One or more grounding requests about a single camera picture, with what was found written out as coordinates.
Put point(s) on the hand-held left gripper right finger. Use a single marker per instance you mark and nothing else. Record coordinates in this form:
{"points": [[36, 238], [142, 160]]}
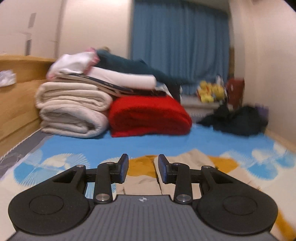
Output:
{"points": [[161, 170]]}

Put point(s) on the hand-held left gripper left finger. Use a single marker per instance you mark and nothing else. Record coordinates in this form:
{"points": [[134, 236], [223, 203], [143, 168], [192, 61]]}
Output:
{"points": [[124, 168]]}

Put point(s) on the beige and yellow hooded jacket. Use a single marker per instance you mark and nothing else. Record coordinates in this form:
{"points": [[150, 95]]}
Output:
{"points": [[141, 166]]}

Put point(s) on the black clothes pile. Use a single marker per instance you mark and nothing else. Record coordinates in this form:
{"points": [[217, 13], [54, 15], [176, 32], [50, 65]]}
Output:
{"points": [[240, 120]]}

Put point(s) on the blue and white printed bedsheet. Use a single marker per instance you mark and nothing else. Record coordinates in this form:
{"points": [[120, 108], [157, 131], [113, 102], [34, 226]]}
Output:
{"points": [[92, 146]]}

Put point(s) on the red folded quilt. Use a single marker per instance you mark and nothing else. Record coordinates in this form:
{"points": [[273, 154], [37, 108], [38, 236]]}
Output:
{"points": [[148, 115]]}

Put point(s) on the white fluffy folded blanket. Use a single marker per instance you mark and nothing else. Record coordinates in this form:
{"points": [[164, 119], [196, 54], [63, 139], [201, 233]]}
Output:
{"points": [[74, 122]]}

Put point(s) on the white window sill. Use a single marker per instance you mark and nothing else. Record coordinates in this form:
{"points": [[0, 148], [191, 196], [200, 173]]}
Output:
{"points": [[198, 106]]}

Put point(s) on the white folded bedding with pink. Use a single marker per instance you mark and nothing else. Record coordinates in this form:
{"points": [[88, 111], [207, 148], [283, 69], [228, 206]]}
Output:
{"points": [[120, 89]]}

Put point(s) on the cream folded blanket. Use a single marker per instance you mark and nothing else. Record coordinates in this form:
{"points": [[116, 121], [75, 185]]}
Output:
{"points": [[74, 96]]}

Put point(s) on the white pillow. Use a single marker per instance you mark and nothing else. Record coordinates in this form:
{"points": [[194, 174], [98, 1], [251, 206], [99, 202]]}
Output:
{"points": [[124, 78]]}

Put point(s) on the yellow plush toy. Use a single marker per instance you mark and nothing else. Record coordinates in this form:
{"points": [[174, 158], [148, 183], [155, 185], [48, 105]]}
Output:
{"points": [[204, 91], [218, 91]]}

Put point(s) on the dark blue shark plush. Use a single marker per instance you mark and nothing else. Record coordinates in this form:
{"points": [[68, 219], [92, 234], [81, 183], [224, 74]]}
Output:
{"points": [[129, 66]]}

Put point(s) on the dark red cushion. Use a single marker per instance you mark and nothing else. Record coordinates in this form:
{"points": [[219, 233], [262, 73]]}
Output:
{"points": [[235, 93]]}

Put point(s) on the purple bag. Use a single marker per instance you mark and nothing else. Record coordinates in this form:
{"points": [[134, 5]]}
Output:
{"points": [[263, 112]]}

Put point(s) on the small brown plush toy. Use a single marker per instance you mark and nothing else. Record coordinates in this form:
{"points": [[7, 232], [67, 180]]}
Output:
{"points": [[106, 49]]}

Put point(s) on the blue curtain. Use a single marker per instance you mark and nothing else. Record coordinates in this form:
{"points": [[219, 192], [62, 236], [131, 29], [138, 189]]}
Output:
{"points": [[180, 41]]}

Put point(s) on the white tissue pack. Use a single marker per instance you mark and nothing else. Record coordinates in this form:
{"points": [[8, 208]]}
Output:
{"points": [[7, 77]]}

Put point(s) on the white wardrobe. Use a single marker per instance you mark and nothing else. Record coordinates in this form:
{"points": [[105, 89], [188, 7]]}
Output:
{"points": [[30, 23]]}

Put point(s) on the wooden bed frame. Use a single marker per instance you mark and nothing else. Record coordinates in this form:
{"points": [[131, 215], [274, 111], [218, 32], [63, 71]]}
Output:
{"points": [[16, 104]]}

